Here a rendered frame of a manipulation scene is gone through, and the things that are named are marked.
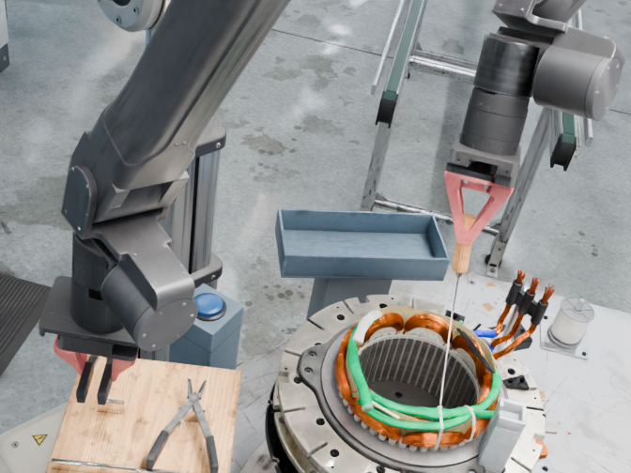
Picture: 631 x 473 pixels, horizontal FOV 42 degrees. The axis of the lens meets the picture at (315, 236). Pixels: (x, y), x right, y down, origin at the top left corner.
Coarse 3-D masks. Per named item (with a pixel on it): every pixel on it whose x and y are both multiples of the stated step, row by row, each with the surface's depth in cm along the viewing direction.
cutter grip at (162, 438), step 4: (164, 432) 88; (160, 436) 87; (164, 436) 87; (156, 440) 87; (160, 440) 87; (164, 440) 87; (156, 444) 86; (160, 444) 87; (164, 444) 88; (152, 448) 86; (156, 448) 86; (160, 448) 86; (152, 452) 86; (156, 452) 86; (160, 452) 87; (148, 456) 85; (152, 456) 85; (156, 456) 86; (148, 460) 85; (152, 460) 85; (156, 460) 86; (148, 464) 86; (152, 464) 85
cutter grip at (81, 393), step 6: (90, 366) 81; (84, 372) 80; (90, 372) 80; (84, 378) 80; (90, 378) 81; (78, 384) 79; (84, 384) 79; (78, 390) 78; (84, 390) 78; (78, 396) 78; (84, 396) 79; (78, 402) 79; (84, 402) 79
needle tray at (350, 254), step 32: (288, 224) 127; (320, 224) 128; (352, 224) 128; (384, 224) 129; (416, 224) 130; (288, 256) 117; (320, 256) 118; (352, 256) 119; (384, 256) 120; (416, 256) 127; (448, 256) 122; (320, 288) 128; (352, 288) 125; (384, 288) 126
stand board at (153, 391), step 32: (96, 384) 95; (128, 384) 96; (160, 384) 96; (192, 384) 97; (224, 384) 98; (64, 416) 91; (96, 416) 92; (128, 416) 92; (160, 416) 93; (224, 416) 94; (64, 448) 88; (96, 448) 89; (128, 448) 89; (192, 448) 90; (224, 448) 91
